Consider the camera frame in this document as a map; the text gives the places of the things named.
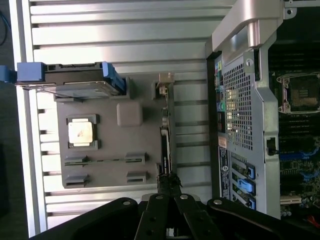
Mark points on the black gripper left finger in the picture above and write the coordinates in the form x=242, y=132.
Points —
x=152, y=215

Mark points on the green motherboard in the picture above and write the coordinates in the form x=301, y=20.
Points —
x=307, y=190

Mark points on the silver CPU socket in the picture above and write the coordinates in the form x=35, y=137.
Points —
x=302, y=93

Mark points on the grey plastic parts rack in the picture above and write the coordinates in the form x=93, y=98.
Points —
x=112, y=150

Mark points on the white expansion slot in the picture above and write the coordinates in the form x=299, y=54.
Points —
x=290, y=200

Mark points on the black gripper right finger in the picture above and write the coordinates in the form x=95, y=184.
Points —
x=195, y=215

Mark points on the hard disk with blue carrier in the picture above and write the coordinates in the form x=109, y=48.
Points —
x=75, y=75

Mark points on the blue card retention clip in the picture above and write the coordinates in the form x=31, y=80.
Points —
x=251, y=172
x=246, y=186
x=252, y=203

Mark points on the dark grey PC case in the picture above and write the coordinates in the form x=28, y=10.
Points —
x=265, y=75

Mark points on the green RAM stick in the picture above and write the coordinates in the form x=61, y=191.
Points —
x=105, y=162

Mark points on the blue expansion slot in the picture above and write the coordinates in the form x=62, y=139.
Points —
x=295, y=156

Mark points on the silver CPU chip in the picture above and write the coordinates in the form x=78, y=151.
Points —
x=80, y=135

